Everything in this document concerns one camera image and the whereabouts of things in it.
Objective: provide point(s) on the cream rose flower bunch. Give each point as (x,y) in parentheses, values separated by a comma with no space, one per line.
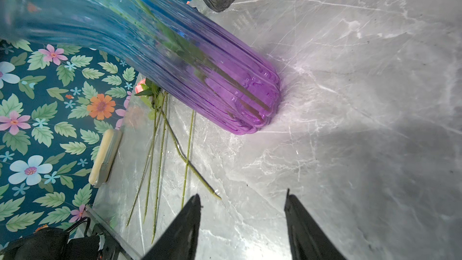
(158,101)

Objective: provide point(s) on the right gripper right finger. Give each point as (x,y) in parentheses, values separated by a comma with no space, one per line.
(306,239)

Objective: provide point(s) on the orange rose flower stem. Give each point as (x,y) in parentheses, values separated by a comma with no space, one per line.
(187,158)

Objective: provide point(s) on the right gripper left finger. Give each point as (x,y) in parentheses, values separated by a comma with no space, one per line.
(180,240)

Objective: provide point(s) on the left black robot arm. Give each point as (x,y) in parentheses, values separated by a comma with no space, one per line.
(72,243)

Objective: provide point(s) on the white rosebud flower stem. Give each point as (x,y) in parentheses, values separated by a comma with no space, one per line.
(186,53)

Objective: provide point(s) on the purple glass vase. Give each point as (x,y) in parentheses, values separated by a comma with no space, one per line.
(62,22)

